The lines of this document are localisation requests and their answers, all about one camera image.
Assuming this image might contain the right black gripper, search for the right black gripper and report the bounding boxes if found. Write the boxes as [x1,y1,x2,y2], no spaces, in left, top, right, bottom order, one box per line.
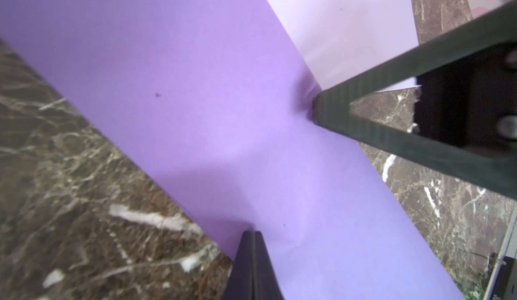
[312,1,516,199]

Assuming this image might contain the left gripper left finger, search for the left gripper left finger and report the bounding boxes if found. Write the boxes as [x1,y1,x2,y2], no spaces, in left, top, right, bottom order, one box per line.
[222,231,253,300]

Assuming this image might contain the dark purple paper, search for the dark purple paper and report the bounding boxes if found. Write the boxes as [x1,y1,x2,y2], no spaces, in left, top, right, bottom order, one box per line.
[1,0,463,299]

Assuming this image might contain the light lilac paper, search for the light lilac paper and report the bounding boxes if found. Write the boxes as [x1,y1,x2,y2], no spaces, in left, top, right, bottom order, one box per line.
[267,0,418,90]

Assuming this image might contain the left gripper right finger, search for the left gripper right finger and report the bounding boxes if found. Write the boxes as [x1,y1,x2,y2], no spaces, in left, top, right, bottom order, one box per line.
[253,231,284,300]

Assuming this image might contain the aluminium front rail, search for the aluminium front rail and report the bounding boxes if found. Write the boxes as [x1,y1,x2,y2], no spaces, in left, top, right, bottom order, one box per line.
[484,207,516,300]

